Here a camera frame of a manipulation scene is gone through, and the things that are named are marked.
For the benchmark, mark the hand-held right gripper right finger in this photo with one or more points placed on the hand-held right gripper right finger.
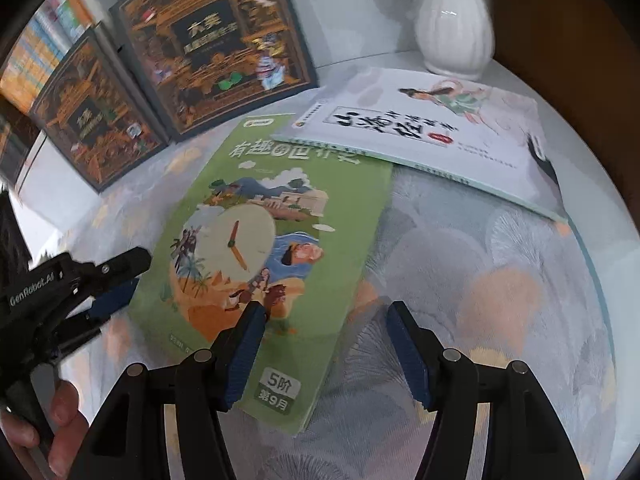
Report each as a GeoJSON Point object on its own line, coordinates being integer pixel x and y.
{"type": "Point", "coordinates": [407, 355]}

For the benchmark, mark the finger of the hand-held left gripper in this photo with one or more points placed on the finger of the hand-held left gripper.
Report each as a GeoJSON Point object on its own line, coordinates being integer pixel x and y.
{"type": "Point", "coordinates": [107, 305]}
{"type": "Point", "coordinates": [120, 262]}

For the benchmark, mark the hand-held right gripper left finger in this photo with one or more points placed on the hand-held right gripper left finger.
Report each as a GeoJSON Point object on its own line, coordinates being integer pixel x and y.
{"type": "Point", "coordinates": [245, 355]}

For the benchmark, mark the green clock picture book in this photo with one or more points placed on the green clock picture book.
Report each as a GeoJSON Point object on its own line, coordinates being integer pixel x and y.
{"type": "Point", "coordinates": [300, 220]}

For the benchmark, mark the row of colourful shelf books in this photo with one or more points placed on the row of colourful shelf books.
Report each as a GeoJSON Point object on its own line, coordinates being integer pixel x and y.
{"type": "Point", "coordinates": [45, 45]}

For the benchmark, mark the person's left hand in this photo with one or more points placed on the person's left hand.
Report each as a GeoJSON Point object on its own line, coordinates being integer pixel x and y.
{"type": "Point", "coordinates": [67, 410]}

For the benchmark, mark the dark ornate encyclopedia book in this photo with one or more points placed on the dark ornate encyclopedia book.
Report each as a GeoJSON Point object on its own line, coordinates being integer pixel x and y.
{"type": "Point", "coordinates": [210, 45]}
{"type": "Point", "coordinates": [95, 120]}

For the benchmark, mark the white swallow lady book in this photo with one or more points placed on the white swallow lady book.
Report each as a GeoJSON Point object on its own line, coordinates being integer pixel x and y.
{"type": "Point", "coordinates": [410, 135]}

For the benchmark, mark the white ribbed vase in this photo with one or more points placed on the white ribbed vase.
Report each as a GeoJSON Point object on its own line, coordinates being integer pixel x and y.
{"type": "Point", "coordinates": [455, 25]}

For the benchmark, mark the brown wooden cabinet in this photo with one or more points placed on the brown wooden cabinet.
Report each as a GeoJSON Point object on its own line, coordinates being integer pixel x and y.
{"type": "Point", "coordinates": [560, 35]}

